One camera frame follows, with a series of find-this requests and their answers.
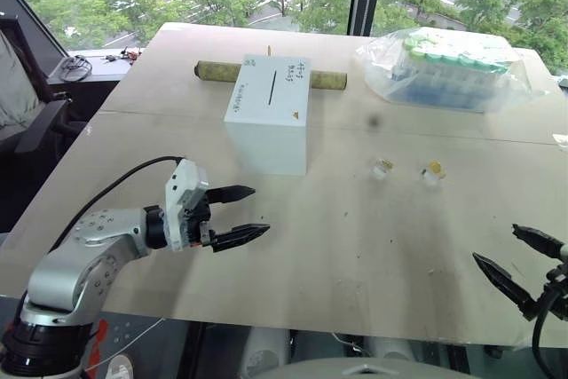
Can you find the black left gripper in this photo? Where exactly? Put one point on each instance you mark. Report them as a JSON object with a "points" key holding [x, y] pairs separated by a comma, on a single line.
{"points": [[200, 223]]}

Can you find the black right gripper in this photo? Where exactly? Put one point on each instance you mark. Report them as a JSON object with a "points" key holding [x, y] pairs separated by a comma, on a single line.
{"points": [[560, 281]]}

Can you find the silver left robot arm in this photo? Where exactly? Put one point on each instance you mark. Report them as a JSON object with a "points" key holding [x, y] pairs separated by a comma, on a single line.
{"points": [[89, 259]]}

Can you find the white cardboard box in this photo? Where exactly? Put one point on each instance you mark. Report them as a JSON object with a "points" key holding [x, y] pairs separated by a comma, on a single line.
{"points": [[266, 139]]}

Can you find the white cylinder under table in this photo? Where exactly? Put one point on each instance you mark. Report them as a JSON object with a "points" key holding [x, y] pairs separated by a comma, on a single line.
{"points": [[392, 357], [266, 352]]}

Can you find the brown cardboard tube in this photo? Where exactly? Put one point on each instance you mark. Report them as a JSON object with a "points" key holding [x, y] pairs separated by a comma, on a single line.
{"points": [[217, 71]]}

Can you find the rack of green-capped tubes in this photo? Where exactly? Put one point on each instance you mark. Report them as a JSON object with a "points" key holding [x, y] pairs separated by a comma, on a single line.
{"points": [[444, 73]]}

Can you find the dark armchair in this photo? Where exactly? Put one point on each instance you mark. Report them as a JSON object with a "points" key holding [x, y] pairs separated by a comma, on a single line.
{"points": [[40, 126]]}

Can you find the grey chair cushion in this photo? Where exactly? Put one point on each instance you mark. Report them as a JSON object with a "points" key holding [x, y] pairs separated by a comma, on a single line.
{"points": [[15, 90]]}

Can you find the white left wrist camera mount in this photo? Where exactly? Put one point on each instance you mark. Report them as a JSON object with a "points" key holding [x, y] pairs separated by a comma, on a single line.
{"points": [[182, 197]]}

